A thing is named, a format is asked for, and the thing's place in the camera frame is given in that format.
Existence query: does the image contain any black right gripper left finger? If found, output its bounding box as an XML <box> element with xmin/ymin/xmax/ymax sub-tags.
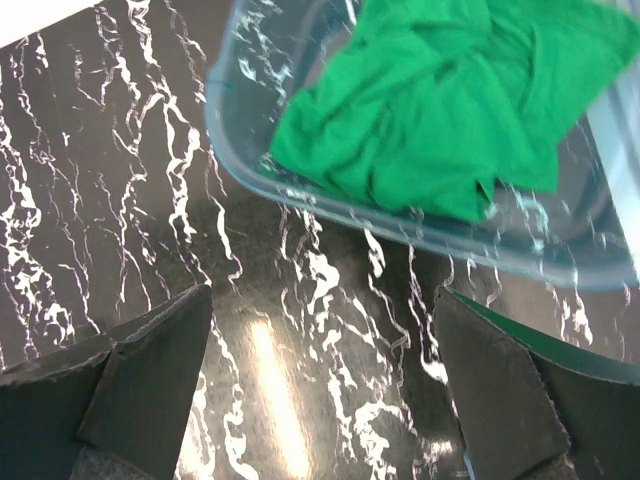
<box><xmin>1</xmin><ymin>285</ymin><xmax>212</xmax><ymax>479</ymax></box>

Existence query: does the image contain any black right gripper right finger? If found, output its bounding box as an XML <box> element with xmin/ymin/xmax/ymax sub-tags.
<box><xmin>433</xmin><ymin>288</ymin><xmax>639</xmax><ymax>479</ymax></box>

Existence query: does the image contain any green t-shirt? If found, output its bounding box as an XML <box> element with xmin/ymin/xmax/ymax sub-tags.
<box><xmin>270</xmin><ymin>1</ymin><xmax>639</xmax><ymax>222</ymax></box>

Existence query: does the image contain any clear blue plastic bin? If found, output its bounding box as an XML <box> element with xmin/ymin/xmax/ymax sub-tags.
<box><xmin>205</xmin><ymin>1</ymin><xmax>639</xmax><ymax>291</ymax></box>

